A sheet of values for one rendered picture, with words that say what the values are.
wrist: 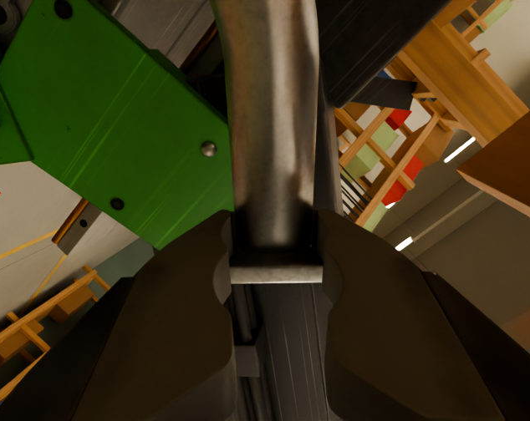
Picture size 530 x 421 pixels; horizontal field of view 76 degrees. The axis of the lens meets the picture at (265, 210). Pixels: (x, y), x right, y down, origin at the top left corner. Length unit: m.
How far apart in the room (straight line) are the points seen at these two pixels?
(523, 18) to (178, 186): 9.74
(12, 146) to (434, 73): 0.91
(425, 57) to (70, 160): 0.88
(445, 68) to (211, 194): 0.84
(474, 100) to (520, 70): 8.80
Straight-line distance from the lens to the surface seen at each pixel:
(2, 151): 0.29
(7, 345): 5.97
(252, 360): 0.30
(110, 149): 0.26
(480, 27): 9.06
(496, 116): 1.05
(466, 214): 7.73
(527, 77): 9.88
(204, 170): 0.24
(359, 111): 3.72
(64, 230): 0.47
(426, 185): 9.58
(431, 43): 1.01
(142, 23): 0.69
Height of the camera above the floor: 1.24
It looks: 3 degrees up
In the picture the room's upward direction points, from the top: 135 degrees clockwise
